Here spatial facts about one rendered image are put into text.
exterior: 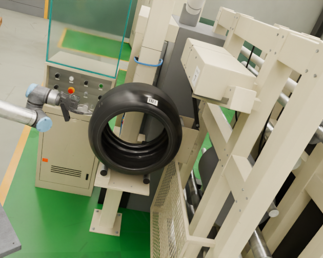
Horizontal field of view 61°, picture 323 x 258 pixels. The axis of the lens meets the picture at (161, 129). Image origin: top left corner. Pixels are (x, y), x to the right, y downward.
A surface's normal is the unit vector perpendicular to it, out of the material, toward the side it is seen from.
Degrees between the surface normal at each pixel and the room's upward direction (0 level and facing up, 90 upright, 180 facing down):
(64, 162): 90
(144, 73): 90
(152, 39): 90
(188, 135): 90
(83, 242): 0
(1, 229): 0
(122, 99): 50
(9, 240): 0
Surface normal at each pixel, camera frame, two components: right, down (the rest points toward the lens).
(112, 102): -0.30, -0.25
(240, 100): 0.12, 0.19
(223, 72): 0.04, 0.47
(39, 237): 0.27, -0.85
